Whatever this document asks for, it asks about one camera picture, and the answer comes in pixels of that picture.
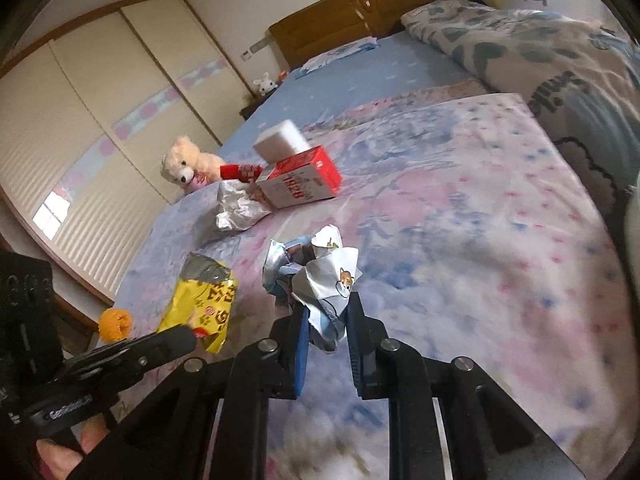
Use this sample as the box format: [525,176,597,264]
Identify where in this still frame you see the blue white pillow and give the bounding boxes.
[296,36,378,78]

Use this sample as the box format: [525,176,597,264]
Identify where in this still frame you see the white bunny toy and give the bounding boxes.
[253,73,279,96]

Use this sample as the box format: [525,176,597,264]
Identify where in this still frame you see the blue patterned folded quilt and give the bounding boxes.
[401,0,639,240]

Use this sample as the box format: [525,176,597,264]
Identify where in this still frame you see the floral pink blue blanket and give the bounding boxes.
[115,93,639,479]

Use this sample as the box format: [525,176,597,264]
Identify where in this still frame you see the white foam block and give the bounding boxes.
[253,119,310,165]

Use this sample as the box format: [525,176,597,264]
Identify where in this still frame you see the dark wooden nightstand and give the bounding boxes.
[240,94,269,120]

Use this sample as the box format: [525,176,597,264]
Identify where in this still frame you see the white crumpled tissue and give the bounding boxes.
[215,180,272,232]

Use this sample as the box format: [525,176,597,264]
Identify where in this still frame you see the yellow snack wrapper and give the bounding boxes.
[157,252,238,354]

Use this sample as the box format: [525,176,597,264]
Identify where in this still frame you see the printed paper ball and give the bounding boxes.
[262,224,361,353]

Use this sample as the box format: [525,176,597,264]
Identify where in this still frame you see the cream sliding wardrobe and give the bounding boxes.
[1,0,250,302]

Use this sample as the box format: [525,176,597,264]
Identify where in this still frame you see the blue bed sheet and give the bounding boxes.
[218,32,474,162]

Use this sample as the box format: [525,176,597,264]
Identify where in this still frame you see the left hand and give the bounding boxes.
[36,411,116,480]

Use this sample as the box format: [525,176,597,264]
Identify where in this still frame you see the wooden headboard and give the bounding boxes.
[269,0,436,68]

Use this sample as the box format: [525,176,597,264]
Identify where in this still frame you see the red crumpled wrapper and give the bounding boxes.
[219,164,264,183]

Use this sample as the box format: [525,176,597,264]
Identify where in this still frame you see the red white carton box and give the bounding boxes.
[256,146,343,209]

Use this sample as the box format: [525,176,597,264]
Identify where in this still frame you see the beige teddy bear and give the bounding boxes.
[160,136,226,195]

